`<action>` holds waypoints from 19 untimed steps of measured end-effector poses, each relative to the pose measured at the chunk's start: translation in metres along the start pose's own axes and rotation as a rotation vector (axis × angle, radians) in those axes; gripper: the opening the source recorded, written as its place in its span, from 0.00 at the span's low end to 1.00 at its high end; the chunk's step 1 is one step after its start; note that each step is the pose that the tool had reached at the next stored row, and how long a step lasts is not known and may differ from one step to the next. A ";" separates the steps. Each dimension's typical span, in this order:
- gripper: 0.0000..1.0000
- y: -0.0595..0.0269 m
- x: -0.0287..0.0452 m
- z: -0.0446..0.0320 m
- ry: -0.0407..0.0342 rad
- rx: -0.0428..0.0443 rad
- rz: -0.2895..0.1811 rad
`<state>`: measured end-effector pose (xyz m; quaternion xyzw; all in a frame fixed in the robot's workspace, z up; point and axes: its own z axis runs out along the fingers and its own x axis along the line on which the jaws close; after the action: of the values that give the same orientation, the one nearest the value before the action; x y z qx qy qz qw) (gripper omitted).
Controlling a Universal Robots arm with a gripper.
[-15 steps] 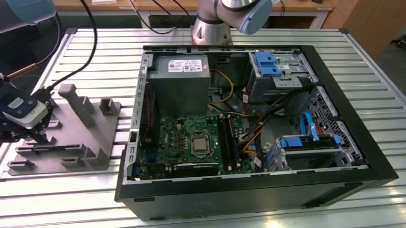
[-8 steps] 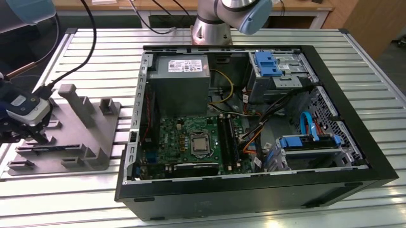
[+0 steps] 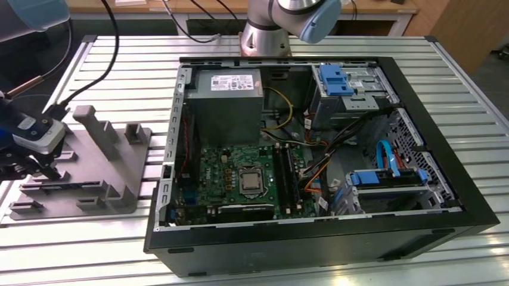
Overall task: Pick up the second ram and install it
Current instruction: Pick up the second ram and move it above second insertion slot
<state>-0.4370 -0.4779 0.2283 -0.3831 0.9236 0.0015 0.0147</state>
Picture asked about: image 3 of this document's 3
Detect CPU socket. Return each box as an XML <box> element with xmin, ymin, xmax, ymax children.
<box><xmin>235</xmin><ymin>164</ymin><xmax>266</xmax><ymax>200</ymax></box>

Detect blue plastic drive carrier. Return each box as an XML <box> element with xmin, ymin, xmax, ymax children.
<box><xmin>319</xmin><ymin>65</ymin><xmax>355</xmax><ymax>97</ymax></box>

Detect thin cable copper end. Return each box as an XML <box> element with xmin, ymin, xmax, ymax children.
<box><xmin>2</xmin><ymin>17</ymin><xmax>73</xmax><ymax>99</ymax></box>

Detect thick black camera cable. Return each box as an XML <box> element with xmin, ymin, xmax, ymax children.
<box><xmin>45</xmin><ymin>0</ymin><xmax>120</xmax><ymax>119</ymax></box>

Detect black RAM slot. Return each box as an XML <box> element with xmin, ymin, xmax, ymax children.
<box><xmin>278</xmin><ymin>142</ymin><xmax>298</xmax><ymax>214</ymax></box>

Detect wooden desk white legs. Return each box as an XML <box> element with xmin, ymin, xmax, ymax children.
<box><xmin>62</xmin><ymin>0</ymin><xmax>421</xmax><ymax>38</ymax></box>

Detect black PC case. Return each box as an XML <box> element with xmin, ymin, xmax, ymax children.
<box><xmin>143</xmin><ymin>55</ymin><xmax>501</xmax><ymax>278</ymax></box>

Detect green motherboard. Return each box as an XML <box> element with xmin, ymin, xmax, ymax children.
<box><xmin>173</xmin><ymin>142</ymin><xmax>319</xmax><ymax>223</ymax></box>

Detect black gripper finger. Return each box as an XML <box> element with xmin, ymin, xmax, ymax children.
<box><xmin>25</xmin><ymin>154</ymin><xmax>64</xmax><ymax>182</ymax></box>

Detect grey power supply unit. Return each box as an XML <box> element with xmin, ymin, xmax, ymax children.
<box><xmin>185</xmin><ymin>69</ymin><xmax>266</xmax><ymax>147</ymax></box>

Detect yellow wire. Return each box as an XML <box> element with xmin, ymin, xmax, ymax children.
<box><xmin>262</xmin><ymin>86</ymin><xmax>295</xmax><ymax>132</ymax></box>

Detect hard disk in blue carrier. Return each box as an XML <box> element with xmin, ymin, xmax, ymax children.
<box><xmin>348</xmin><ymin>169</ymin><xmax>429</xmax><ymax>188</ymax></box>

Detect black chair base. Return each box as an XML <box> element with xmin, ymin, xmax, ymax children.
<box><xmin>489</xmin><ymin>43</ymin><xmax>509</xmax><ymax>62</ymax></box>

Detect metal drive cage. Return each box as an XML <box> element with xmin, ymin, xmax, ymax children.
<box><xmin>308</xmin><ymin>63</ymin><xmax>402</xmax><ymax>129</ymax></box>

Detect grey parts rack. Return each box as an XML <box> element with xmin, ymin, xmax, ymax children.
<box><xmin>6</xmin><ymin>104</ymin><xmax>155</xmax><ymax>221</ymax></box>

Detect silver CPU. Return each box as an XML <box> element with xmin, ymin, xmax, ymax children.
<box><xmin>239</xmin><ymin>172</ymin><xmax>262</xmax><ymax>191</ymax></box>

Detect orange red yellow wires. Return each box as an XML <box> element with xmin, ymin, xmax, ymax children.
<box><xmin>303</xmin><ymin>157</ymin><xmax>332</xmax><ymax>196</ymax></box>

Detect loose black plug cable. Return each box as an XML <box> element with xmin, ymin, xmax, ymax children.
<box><xmin>165</xmin><ymin>0</ymin><xmax>250</xmax><ymax>43</ymax></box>

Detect installed RAM stick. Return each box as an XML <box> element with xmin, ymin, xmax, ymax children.
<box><xmin>284</xmin><ymin>154</ymin><xmax>303</xmax><ymax>211</ymax></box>

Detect black flat cable bundle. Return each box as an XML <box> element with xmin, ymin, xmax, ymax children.
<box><xmin>322</xmin><ymin>108</ymin><xmax>398</xmax><ymax>157</ymax></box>

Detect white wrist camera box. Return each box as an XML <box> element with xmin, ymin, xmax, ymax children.
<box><xmin>10</xmin><ymin>115</ymin><xmax>65</xmax><ymax>156</ymax></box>

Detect metal disk bay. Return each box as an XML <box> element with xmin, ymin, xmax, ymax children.
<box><xmin>344</xmin><ymin>168</ymin><xmax>442</xmax><ymax>216</ymax></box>

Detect wooden cabinet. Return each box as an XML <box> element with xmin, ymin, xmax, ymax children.
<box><xmin>404</xmin><ymin>0</ymin><xmax>509</xmax><ymax>75</ymax></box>

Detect black graphics card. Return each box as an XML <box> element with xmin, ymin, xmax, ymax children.
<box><xmin>205</xmin><ymin>203</ymin><xmax>276</xmax><ymax>223</ymax></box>

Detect blue flat data cable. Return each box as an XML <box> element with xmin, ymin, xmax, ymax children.
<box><xmin>374</xmin><ymin>139</ymin><xmax>403</xmax><ymax>178</ymax></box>

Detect thin grey wire bundle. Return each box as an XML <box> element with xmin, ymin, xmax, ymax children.
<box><xmin>300</xmin><ymin>147</ymin><xmax>343</xmax><ymax>179</ymax></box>

